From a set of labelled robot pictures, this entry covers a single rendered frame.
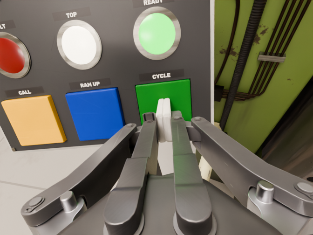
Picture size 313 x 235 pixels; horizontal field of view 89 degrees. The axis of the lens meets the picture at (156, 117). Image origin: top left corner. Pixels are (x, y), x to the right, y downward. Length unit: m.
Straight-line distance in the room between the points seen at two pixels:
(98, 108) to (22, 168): 1.65
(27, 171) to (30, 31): 1.59
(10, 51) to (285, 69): 0.55
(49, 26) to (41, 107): 0.11
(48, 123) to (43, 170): 1.42
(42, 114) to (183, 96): 0.21
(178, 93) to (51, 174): 1.49
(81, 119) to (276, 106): 0.54
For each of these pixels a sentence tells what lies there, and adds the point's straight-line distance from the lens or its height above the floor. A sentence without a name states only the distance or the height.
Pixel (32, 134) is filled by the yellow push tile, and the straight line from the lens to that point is 0.31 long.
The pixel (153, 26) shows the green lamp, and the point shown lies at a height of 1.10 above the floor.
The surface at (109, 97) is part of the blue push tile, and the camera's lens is 0.23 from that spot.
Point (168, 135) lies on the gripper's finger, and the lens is 0.16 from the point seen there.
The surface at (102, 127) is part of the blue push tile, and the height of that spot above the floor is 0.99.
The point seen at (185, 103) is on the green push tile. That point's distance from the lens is 0.22.
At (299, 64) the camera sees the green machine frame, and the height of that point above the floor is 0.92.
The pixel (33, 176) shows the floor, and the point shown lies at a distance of 1.73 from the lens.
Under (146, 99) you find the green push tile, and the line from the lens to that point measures 0.22.
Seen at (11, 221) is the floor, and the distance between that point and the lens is 1.67.
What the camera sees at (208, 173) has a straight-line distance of 0.58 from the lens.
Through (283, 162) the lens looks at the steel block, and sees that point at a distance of 0.63.
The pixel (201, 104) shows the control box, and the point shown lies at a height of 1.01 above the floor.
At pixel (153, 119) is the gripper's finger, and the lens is 0.15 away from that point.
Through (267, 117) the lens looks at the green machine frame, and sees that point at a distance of 0.64.
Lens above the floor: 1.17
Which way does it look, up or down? 50 degrees down
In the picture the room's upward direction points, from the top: 12 degrees counter-clockwise
